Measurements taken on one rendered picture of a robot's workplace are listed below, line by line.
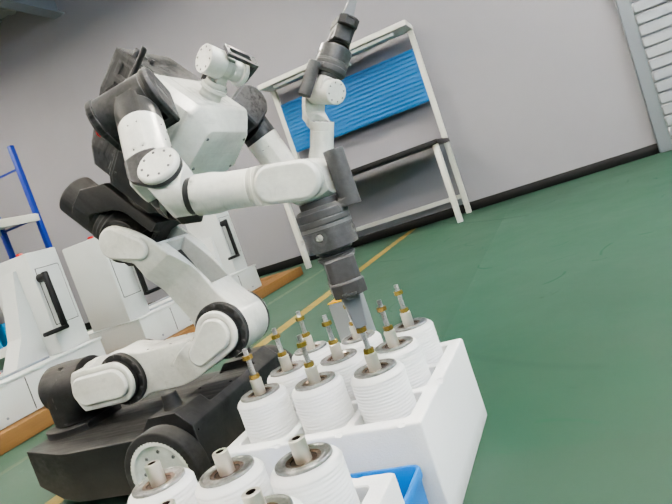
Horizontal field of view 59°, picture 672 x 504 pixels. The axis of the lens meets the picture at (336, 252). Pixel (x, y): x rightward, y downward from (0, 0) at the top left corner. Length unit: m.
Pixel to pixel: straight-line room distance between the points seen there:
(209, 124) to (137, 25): 6.26
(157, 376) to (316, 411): 0.70
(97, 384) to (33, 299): 1.75
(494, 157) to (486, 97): 0.57
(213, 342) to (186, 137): 0.48
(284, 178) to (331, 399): 0.38
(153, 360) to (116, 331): 2.22
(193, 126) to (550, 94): 4.95
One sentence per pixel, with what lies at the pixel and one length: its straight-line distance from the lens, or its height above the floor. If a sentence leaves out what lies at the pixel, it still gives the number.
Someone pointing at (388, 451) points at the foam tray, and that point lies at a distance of 1.01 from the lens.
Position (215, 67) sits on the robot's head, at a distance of 1.43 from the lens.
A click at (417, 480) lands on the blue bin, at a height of 0.11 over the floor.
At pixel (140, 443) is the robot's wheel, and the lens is 1.44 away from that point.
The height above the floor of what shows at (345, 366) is 0.24.
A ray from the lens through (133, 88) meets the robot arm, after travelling 1.29.
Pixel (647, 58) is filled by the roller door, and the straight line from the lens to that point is 6.03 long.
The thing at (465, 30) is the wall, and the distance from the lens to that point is 6.17.
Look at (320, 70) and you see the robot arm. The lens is 1.66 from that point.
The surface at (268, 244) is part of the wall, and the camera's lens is 6.85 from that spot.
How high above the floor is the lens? 0.54
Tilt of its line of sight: 5 degrees down
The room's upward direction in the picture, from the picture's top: 19 degrees counter-clockwise
